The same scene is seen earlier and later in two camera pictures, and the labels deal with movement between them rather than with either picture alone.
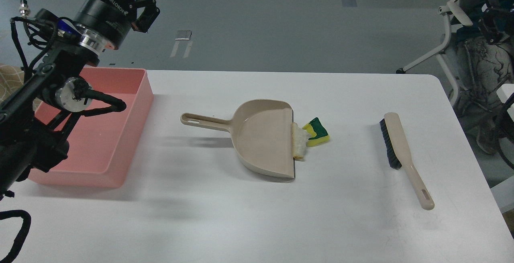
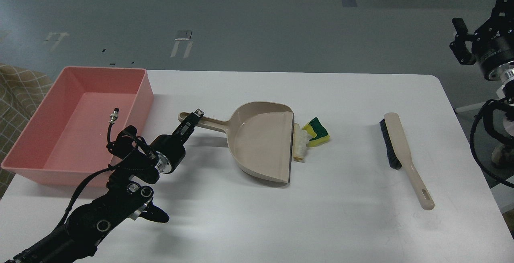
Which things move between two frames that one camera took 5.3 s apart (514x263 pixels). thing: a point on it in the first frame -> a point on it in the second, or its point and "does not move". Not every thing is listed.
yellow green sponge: [316, 128] does not move
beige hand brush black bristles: [399, 158] does not move
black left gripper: [108, 13] -> [172, 146]
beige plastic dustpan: [262, 131] does not move
